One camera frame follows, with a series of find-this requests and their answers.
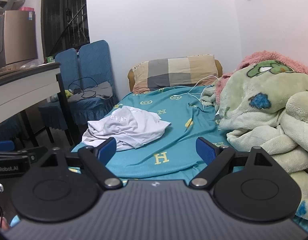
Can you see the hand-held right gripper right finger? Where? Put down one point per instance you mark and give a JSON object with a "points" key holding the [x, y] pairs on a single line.
{"points": [[206, 150]]}

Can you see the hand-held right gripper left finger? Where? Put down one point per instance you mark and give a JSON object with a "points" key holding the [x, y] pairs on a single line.
{"points": [[107, 150]]}

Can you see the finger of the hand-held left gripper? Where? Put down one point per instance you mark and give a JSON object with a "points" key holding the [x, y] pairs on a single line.
{"points": [[3, 145]]}

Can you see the white t-shirt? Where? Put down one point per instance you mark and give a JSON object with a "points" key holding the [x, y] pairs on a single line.
{"points": [[129, 125]]}

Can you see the person's left hand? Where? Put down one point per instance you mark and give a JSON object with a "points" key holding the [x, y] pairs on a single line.
{"points": [[5, 225]]}

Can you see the blue covered chair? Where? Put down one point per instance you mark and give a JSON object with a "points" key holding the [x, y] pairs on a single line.
{"points": [[93, 60], [6, 128], [66, 65]]}

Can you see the white table with dark legs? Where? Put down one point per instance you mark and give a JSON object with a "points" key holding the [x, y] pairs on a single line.
{"points": [[18, 92]]}

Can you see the green fleece blanket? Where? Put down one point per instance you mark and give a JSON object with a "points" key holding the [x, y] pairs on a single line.
{"points": [[256, 120]]}

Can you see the grey cloth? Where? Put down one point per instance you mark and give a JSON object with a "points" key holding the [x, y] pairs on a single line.
{"points": [[103, 90]]}

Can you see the teal printed bed sheet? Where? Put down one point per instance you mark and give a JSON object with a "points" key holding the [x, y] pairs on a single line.
{"points": [[149, 105]]}

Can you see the yellow green plush toy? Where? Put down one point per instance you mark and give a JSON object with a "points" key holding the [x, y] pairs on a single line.
{"points": [[68, 93]]}

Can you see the wooden bed headboard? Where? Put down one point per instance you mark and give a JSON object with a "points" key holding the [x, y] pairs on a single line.
{"points": [[130, 78]]}

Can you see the checked pillow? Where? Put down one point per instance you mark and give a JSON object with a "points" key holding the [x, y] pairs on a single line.
{"points": [[174, 72]]}

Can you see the green can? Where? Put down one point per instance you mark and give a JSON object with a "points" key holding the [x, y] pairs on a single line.
{"points": [[50, 59]]}

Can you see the gold refrigerator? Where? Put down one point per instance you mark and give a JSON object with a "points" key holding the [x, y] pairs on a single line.
{"points": [[18, 37]]}

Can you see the dark window with grille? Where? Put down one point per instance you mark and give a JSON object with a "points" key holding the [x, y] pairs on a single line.
{"points": [[56, 17]]}

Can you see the pink lid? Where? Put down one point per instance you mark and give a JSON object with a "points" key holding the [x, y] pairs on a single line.
{"points": [[27, 9]]}

